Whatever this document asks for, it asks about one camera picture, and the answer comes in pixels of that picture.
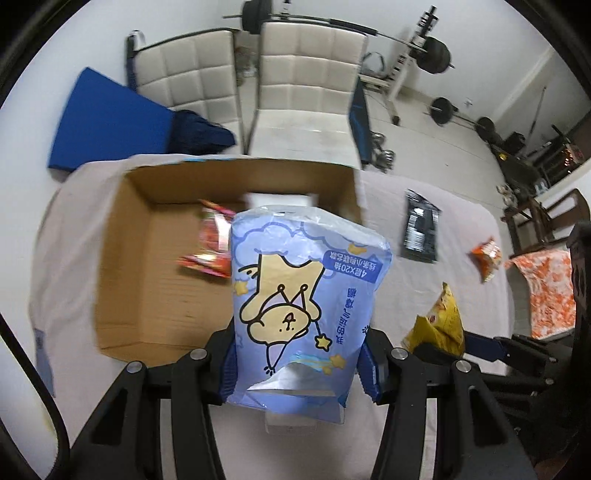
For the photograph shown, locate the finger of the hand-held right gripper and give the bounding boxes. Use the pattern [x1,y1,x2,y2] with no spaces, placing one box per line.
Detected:
[464,331,575,376]
[480,373,578,430]

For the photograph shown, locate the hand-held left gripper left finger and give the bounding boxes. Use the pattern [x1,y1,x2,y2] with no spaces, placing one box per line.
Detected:
[69,318,241,480]

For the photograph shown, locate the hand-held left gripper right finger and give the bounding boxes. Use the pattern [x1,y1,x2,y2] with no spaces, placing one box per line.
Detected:
[358,327,533,480]

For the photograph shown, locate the blue cartoon tissue pack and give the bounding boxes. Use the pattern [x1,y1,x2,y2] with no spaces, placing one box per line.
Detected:
[228,206,394,425]

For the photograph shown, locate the brown cardboard box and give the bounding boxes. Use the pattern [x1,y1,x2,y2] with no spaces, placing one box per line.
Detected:
[95,156,365,365]

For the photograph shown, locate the yellow snack packet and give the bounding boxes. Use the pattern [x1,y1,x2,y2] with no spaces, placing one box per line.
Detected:
[402,281,466,359]

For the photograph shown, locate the orange snack packet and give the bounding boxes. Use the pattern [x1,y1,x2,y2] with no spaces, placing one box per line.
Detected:
[470,236,502,284]

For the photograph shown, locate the dark wooden chair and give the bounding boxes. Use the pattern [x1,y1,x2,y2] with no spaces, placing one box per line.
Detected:
[501,188,591,259]

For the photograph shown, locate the red snack packet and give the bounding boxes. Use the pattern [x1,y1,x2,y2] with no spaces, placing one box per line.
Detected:
[198,199,236,254]
[178,251,232,279]

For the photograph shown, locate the black snack packet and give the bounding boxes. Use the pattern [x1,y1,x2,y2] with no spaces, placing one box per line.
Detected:
[399,188,440,265]

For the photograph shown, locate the black exercise machine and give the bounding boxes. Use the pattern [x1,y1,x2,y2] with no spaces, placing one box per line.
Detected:
[488,130,548,188]

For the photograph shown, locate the black curved tube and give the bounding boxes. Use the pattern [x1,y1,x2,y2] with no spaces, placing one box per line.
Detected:
[0,314,71,480]

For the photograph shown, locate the small white box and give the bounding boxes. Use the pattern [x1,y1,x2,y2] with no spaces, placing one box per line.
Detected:
[245,191,319,214]

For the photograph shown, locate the white tablecloth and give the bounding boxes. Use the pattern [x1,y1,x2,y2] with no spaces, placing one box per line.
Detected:
[28,154,518,480]

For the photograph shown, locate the metal dumbbells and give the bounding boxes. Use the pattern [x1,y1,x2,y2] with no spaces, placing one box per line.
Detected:
[369,133,399,172]

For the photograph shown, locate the short barbell with black plates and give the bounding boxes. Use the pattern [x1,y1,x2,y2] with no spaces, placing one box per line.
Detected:
[424,96,497,140]

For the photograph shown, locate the dark blue cloth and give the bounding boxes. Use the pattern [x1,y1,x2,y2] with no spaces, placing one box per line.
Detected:
[168,108,238,155]

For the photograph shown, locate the blue upright panel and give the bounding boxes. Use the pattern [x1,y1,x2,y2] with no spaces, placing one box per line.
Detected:
[348,76,375,165]

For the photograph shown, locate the blue foam mat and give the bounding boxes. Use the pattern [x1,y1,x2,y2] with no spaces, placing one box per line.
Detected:
[46,67,180,172]

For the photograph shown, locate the white quilted chair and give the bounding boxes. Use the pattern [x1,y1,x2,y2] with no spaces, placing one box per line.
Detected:
[126,28,245,139]
[247,21,371,169]

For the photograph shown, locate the white weight rack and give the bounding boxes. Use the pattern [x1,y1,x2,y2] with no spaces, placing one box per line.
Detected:
[360,4,440,126]

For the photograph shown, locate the long barbell with black plates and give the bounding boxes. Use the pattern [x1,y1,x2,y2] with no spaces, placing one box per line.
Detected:
[222,0,457,75]

